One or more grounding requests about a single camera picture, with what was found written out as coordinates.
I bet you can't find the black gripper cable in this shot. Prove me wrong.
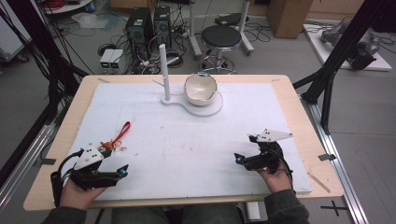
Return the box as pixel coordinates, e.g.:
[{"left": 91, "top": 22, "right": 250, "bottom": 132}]
[
  {"left": 270, "top": 148, "right": 295, "bottom": 190},
  {"left": 50, "top": 148, "right": 85, "bottom": 208}
]

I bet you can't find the grey machine part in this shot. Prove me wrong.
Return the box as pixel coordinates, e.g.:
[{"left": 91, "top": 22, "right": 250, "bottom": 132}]
[{"left": 319, "top": 21, "right": 349, "bottom": 45}]

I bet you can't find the white cabinet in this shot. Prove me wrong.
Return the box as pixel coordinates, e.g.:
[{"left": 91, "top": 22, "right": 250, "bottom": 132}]
[{"left": 0, "top": 0, "right": 32, "bottom": 63}]

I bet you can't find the black computer tower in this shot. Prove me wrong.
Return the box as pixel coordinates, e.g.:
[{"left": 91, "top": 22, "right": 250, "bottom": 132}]
[
  {"left": 125, "top": 7, "right": 155, "bottom": 60},
  {"left": 152, "top": 5, "right": 173, "bottom": 49}
]

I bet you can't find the white cylinder under table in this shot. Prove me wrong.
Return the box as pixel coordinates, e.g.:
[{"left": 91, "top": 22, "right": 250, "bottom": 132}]
[{"left": 247, "top": 201, "right": 262, "bottom": 222}]

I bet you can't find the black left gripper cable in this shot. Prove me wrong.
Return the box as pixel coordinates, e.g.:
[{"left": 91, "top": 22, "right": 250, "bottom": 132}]
[{"left": 50, "top": 148, "right": 85, "bottom": 208}]

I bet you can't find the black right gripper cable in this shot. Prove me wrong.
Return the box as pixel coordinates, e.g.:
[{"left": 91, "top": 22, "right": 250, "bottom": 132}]
[{"left": 270, "top": 148, "right": 295, "bottom": 190}]

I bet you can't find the black machine part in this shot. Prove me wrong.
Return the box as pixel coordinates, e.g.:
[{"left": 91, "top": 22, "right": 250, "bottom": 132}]
[{"left": 348, "top": 41, "right": 379, "bottom": 71}]

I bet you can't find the small white power box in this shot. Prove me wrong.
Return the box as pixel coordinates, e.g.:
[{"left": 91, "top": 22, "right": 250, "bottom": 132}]
[
  {"left": 108, "top": 49, "right": 125, "bottom": 70},
  {"left": 99, "top": 49, "right": 116, "bottom": 70}
]

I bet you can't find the person's right hand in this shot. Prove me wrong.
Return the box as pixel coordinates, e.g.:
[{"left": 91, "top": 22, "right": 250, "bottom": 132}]
[{"left": 256, "top": 162, "right": 295, "bottom": 194}]

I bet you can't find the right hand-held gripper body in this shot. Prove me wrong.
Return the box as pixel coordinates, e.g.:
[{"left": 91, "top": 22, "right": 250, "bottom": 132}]
[{"left": 244, "top": 128, "right": 293, "bottom": 175}]

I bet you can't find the round white table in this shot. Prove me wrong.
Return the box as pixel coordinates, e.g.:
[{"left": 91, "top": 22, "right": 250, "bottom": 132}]
[{"left": 41, "top": 0, "right": 94, "bottom": 16}]

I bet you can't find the white platform board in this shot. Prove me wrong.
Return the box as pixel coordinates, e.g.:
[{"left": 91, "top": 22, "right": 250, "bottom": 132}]
[{"left": 303, "top": 22, "right": 393, "bottom": 73}]

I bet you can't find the white stand with post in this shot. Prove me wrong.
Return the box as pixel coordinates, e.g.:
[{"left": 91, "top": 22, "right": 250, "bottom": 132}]
[{"left": 158, "top": 43, "right": 224, "bottom": 119}]

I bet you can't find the white foam board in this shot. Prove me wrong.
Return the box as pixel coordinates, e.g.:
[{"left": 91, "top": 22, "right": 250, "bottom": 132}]
[{"left": 65, "top": 81, "right": 313, "bottom": 202}]

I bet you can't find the clear plastic bag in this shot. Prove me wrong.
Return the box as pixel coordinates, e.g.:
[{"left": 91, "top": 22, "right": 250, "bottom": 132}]
[{"left": 71, "top": 11, "right": 120, "bottom": 32}]

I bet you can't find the white eggshell-shaped bowl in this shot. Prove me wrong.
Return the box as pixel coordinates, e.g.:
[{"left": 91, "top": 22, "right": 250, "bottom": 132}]
[{"left": 183, "top": 72, "right": 219, "bottom": 107}]

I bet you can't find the white metal table leg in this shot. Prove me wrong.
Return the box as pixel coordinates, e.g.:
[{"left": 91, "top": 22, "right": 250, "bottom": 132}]
[
  {"left": 188, "top": 0, "right": 204, "bottom": 60},
  {"left": 237, "top": 0, "right": 255, "bottom": 56}
]

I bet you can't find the brown wooden cabinet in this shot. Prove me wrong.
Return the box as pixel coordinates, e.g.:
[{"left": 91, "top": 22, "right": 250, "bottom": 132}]
[{"left": 266, "top": 0, "right": 314, "bottom": 39}]

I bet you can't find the red strap keychain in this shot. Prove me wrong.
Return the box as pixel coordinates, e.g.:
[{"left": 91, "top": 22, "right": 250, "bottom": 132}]
[{"left": 100, "top": 120, "right": 132, "bottom": 152}]

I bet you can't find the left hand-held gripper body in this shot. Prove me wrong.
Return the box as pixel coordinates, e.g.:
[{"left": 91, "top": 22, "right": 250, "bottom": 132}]
[{"left": 69, "top": 143, "right": 121, "bottom": 191}]

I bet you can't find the person's left hand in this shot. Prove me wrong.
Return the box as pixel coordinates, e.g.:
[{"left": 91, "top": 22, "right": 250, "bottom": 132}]
[{"left": 59, "top": 178, "right": 108, "bottom": 211}]

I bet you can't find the black round stool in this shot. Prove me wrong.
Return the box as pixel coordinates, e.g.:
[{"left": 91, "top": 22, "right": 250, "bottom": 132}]
[{"left": 200, "top": 24, "right": 243, "bottom": 75}]

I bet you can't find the aluminium rail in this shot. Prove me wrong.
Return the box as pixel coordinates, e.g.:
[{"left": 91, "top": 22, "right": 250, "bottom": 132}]
[
  {"left": 300, "top": 94, "right": 370, "bottom": 224},
  {"left": 0, "top": 122, "right": 59, "bottom": 206}
]

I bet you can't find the thin wooden stick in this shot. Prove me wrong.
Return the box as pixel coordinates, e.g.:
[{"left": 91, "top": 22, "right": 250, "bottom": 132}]
[{"left": 307, "top": 172, "right": 332, "bottom": 194}]

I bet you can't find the black metal frame strut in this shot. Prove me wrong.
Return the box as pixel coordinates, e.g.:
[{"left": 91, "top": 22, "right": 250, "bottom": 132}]
[
  {"left": 292, "top": 0, "right": 391, "bottom": 135},
  {"left": 0, "top": 0, "right": 90, "bottom": 125}
]

